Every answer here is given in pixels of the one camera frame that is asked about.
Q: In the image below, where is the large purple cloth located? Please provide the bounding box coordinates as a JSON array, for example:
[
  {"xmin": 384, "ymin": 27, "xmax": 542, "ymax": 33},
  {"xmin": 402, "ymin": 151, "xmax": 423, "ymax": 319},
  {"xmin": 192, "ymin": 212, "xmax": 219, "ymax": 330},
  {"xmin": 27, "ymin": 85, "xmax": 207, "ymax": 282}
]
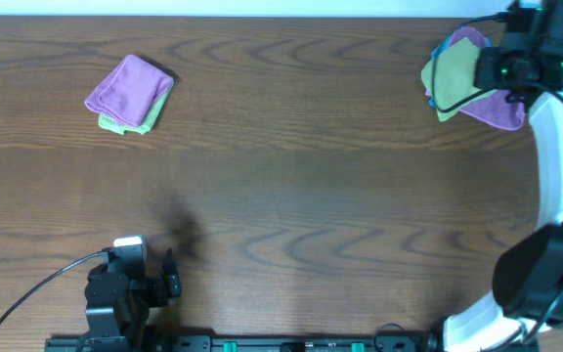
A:
[{"xmin": 421, "ymin": 26, "xmax": 525, "ymax": 131}]

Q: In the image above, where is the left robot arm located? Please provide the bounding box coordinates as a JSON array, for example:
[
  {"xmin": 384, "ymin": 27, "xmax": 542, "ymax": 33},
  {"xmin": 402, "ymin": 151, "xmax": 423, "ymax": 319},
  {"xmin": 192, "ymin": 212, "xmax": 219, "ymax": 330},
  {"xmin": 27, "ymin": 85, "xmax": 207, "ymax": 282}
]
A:
[{"xmin": 84, "ymin": 244, "xmax": 182, "ymax": 351}]

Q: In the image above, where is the folded green cloth under purple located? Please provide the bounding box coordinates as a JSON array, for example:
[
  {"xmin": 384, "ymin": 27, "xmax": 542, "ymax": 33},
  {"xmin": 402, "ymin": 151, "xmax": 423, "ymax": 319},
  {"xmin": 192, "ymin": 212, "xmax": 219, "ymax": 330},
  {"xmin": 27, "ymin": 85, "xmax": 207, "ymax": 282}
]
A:
[{"xmin": 98, "ymin": 86, "xmax": 173, "ymax": 135}]

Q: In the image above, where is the left black cable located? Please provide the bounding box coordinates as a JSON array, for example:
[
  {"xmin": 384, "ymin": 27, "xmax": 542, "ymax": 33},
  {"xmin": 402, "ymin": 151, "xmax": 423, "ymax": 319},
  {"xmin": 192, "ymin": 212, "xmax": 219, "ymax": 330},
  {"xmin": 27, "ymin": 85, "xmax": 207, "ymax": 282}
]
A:
[{"xmin": 0, "ymin": 251, "xmax": 109, "ymax": 352}]

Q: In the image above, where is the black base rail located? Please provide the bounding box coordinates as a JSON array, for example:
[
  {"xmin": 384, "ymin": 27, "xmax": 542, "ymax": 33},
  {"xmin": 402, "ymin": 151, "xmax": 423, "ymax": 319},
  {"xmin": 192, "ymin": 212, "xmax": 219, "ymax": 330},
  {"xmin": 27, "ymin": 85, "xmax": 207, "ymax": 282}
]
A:
[{"xmin": 44, "ymin": 333, "xmax": 541, "ymax": 352}]

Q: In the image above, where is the light green microfiber cloth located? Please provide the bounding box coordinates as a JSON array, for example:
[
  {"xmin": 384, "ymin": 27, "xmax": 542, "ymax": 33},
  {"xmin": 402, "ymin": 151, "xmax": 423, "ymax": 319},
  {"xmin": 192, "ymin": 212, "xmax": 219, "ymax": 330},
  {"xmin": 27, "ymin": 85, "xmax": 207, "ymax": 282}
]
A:
[{"xmin": 420, "ymin": 36, "xmax": 498, "ymax": 123}]

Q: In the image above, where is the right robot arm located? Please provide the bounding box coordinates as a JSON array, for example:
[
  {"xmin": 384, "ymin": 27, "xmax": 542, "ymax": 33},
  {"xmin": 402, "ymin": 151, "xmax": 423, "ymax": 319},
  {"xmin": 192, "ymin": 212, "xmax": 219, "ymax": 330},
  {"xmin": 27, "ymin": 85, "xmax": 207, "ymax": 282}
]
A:
[{"xmin": 421, "ymin": 1, "xmax": 563, "ymax": 351}]

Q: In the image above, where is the right black cable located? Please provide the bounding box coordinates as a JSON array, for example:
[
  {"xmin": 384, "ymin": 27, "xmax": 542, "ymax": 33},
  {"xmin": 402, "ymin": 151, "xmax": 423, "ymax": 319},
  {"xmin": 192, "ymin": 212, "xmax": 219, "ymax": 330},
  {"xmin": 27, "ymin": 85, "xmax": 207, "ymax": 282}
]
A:
[{"xmin": 429, "ymin": 13, "xmax": 512, "ymax": 114}]

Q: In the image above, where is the blue cloth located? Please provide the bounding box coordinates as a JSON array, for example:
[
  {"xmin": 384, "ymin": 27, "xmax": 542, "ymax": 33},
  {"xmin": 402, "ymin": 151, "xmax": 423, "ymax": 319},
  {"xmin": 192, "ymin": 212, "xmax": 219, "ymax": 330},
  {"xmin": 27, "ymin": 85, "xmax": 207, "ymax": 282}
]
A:
[{"xmin": 427, "ymin": 34, "xmax": 493, "ymax": 109}]

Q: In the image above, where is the black cable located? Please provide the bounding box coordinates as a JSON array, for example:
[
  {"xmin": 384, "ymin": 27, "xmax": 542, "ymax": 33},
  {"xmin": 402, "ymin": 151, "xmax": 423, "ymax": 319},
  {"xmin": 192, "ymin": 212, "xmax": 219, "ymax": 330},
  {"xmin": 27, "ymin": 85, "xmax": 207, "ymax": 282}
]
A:
[
  {"xmin": 429, "ymin": 13, "xmax": 512, "ymax": 114},
  {"xmin": 0, "ymin": 251, "xmax": 109, "ymax": 352}
]

